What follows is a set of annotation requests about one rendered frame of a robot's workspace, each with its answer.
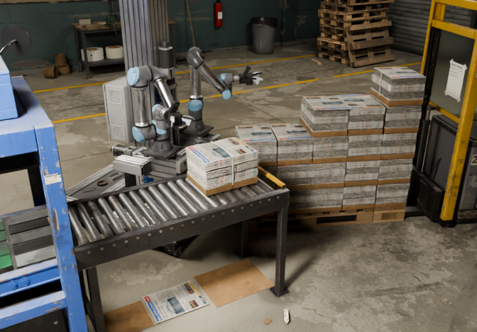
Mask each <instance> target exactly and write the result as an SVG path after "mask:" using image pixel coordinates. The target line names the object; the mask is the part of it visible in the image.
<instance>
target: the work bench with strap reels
mask: <svg viewBox="0 0 477 332"><path fill-rule="evenodd" d="M105 23H106V21H99V22H91V24H86V25H80V23H71V25H72V26H73V29H74V34H75V45H76V50H77V60H78V65H79V71H78V72H83V70H82V64H83V65H84V66H85V69H86V74H87V78H86V79H91V77H90V76H89V67H94V66H101V65H112V64H119V63H125V60H124V49H123V47H122V46H118V45H114V46H108V47H105V48H106V55H104V51H103V48H86V43H85V36H84V34H85V33H99V32H108V31H115V29H116V31H121V22H117V21H116V26H115V29H114V26H105ZM174 23H176V22H175V21H172V20H170V21H168V26H171V36H172V61H173V66H174V68H177V67H176V54H175V28H174ZM83 26H86V27H85V28H83ZM77 31H79V32H80V33H81V36H82V47H83V49H81V53H82V57H80V47H79V42H78V36H77Z"/></svg>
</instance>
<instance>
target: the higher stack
mask: <svg viewBox="0 0 477 332"><path fill-rule="evenodd" d="M372 75H373V76H372V78H371V79H372V83H371V89H372V90H373V91H375V92H377V93H378V94H379V96H380V95H381V96H383V97H384V98H386V99H387V100H388V101H403V100H419V99H423V98H424V93H425V90H424V88H425V83H426V77H425V76H424V75H422V74H420V73H418V72H416V71H414V70H411V69H410V68H408V67H376V68H374V69H373V74H372ZM370 96H372V97H373V98H374V99H375V100H377V101H378V102H379V103H381V104H382V105H383V106H384V107H385V115H384V119H383V127H384V128H385V129H386V128H414V127H419V125H420V119H421V114H422V112H421V111H422V106H421V105H407V106H389V105H386V104H384V103H383V102H382V101H381V100H379V99H377V98H376V97H375V96H373V95H372V94H370ZM416 137H417V133H416V132H413V133H386V134H384V132H383V139H382V145H381V146H382V147H383V148H382V153H381V155H395V154H409V153H415V146H416V145H415V144H416ZM412 166H413V159H412V158H404V159H391V160H381V159H380V167H379V173H378V180H384V179H406V178H410V177H411V171H412ZM409 188H410V183H397V184H377V185H376V192H375V195H376V196H375V202H374V203H375V204H389V203H400V202H406V201H407V194H408V190H409ZM405 208H406V207H405V206H399V207H389V208H379V209H375V208H374V209H373V211H374V212H373V223H380V222H390V221H404V216H405Z"/></svg>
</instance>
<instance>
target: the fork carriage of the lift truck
mask: <svg viewBox="0 0 477 332"><path fill-rule="evenodd" d="M409 183H410V188H409V190H408V195H409V196H410V198H411V201H412V202H413V203H414V204H415V205H416V206H419V207H420V208H421V209H422V210H423V214H424V215H425V216H426V217H427V218H428V219H429V220H430V221H437V214H438V210H439V204H440V200H441V196H442V190H441V189H440V188H438V186H437V185H436V184H435V183H433V182H432V181H431V180H430V179H429V178H428V177H427V176H425V175H424V174H423V173H422V172H421V171H420V170H418V169H417V168H416V167H415V166H414V165H413V166H412V171H411V177H410V182H409Z"/></svg>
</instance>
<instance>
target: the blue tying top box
mask: <svg viewBox="0 0 477 332"><path fill-rule="evenodd" d="M9 118H18V113H17V109H16V101H15V97H14V93H13V87H12V83H11V77H10V72H9V70H8V68H7V66H6V64H5V62H4V60H3V59H2V57H1V55H0V120H4V119H9Z"/></svg>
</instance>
